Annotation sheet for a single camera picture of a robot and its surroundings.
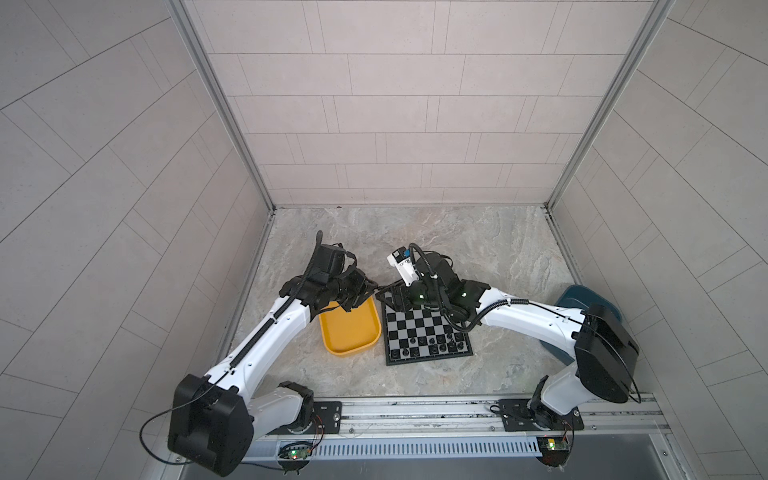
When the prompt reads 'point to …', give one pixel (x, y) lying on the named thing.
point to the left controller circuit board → (294, 456)
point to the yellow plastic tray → (350, 332)
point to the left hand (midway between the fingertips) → (386, 281)
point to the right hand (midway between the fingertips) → (380, 296)
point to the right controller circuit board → (554, 449)
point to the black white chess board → (420, 334)
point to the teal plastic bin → (580, 296)
